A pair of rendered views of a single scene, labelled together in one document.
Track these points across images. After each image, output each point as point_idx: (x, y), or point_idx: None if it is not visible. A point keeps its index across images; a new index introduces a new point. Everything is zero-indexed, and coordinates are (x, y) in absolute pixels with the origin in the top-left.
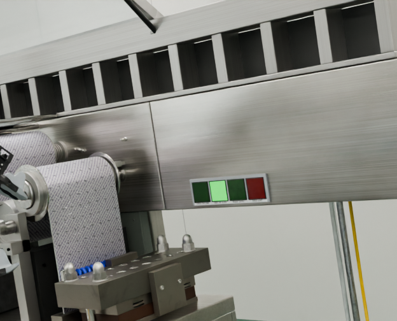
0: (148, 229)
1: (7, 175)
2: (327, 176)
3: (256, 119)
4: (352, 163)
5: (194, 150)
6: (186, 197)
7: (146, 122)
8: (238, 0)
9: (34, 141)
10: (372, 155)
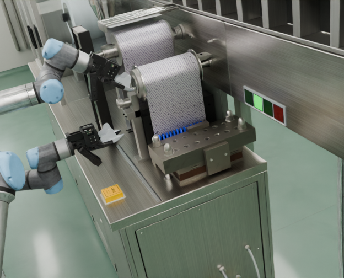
0: (226, 99)
1: (117, 79)
2: (322, 131)
3: (283, 66)
4: (340, 131)
5: (247, 68)
6: (241, 95)
7: (222, 35)
8: None
9: (157, 31)
10: None
